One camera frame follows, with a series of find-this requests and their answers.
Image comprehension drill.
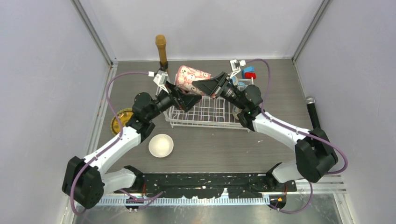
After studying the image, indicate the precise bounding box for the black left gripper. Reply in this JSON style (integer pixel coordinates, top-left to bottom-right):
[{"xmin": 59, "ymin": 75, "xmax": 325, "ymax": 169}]
[{"xmin": 147, "ymin": 81, "xmax": 201, "ymax": 121}]

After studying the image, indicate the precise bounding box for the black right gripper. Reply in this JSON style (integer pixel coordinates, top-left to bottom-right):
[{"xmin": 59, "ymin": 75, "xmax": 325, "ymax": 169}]
[{"xmin": 192, "ymin": 73, "xmax": 247, "ymax": 112}]

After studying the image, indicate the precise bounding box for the blue ceramic mug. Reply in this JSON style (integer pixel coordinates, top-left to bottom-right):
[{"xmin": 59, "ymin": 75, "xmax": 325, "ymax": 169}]
[{"xmin": 230, "ymin": 76, "xmax": 246, "ymax": 91}]

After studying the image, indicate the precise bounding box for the pink ceramic mug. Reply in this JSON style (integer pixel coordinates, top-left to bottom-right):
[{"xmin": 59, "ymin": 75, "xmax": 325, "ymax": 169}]
[{"xmin": 175, "ymin": 65, "xmax": 211, "ymax": 96}]

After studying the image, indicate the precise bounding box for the white floral bowl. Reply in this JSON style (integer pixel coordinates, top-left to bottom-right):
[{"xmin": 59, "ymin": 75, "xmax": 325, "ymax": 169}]
[{"xmin": 148, "ymin": 134, "xmax": 174, "ymax": 158}]

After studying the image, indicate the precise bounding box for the small yellow patterned plate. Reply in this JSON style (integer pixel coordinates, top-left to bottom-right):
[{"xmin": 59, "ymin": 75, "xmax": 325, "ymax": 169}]
[{"xmin": 112, "ymin": 111, "xmax": 135, "ymax": 135}]

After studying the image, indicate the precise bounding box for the cream green ceramic mug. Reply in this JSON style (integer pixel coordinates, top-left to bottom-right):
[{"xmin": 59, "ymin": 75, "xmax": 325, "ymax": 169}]
[{"xmin": 232, "ymin": 106, "xmax": 242, "ymax": 120}]

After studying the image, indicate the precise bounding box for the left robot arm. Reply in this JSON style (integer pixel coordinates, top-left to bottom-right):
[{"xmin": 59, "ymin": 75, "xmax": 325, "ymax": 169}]
[{"xmin": 62, "ymin": 82, "xmax": 202, "ymax": 215}]

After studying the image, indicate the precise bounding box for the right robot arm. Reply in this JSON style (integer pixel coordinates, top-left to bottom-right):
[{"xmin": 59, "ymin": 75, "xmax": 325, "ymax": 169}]
[{"xmin": 192, "ymin": 73, "xmax": 338, "ymax": 192}]

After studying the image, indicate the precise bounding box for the red blue toy brick stack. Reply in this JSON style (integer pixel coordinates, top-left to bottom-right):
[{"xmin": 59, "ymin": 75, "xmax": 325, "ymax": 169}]
[{"xmin": 241, "ymin": 66, "xmax": 256, "ymax": 79}]

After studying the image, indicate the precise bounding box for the black microphone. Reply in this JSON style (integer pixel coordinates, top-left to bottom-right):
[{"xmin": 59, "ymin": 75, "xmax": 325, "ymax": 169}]
[{"xmin": 305, "ymin": 96, "xmax": 321, "ymax": 129}]

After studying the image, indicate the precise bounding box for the white wire dish rack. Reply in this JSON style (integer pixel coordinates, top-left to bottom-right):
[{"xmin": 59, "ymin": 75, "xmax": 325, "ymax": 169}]
[{"xmin": 163, "ymin": 96, "xmax": 250, "ymax": 132}]

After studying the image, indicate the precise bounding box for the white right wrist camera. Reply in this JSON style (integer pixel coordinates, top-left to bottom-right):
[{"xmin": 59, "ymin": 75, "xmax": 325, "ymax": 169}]
[{"xmin": 229, "ymin": 59, "xmax": 246, "ymax": 78}]

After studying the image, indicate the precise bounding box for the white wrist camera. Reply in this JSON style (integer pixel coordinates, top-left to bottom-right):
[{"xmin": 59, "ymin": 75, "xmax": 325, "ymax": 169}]
[
  {"xmin": 148, "ymin": 70, "xmax": 169, "ymax": 93},
  {"xmin": 229, "ymin": 59, "xmax": 246, "ymax": 78}
]

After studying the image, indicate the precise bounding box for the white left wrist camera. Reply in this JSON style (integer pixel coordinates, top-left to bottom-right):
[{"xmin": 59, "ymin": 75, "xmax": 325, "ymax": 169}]
[{"xmin": 148, "ymin": 70, "xmax": 169, "ymax": 93}]

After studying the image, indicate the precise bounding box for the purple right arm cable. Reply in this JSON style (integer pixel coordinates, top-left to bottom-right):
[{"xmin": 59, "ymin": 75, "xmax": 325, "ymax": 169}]
[{"xmin": 244, "ymin": 58, "xmax": 349, "ymax": 175}]

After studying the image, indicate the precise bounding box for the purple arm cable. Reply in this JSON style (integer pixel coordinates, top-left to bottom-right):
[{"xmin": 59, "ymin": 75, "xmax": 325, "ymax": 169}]
[
  {"xmin": 69, "ymin": 71, "xmax": 156, "ymax": 217},
  {"xmin": 244, "ymin": 58, "xmax": 349, "ymax": 175}
]

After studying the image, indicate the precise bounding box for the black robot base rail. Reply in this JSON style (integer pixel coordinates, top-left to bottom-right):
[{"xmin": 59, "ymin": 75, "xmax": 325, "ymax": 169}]
[{"xmin": 124, "ymin": 172, "xmax": 297, "ymax": 199}]

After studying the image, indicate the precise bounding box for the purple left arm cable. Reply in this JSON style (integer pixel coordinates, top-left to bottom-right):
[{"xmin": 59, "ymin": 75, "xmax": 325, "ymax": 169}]
[{"xmin": 69, "ymin": 71, "xmax": 156, "ymax": 217}]

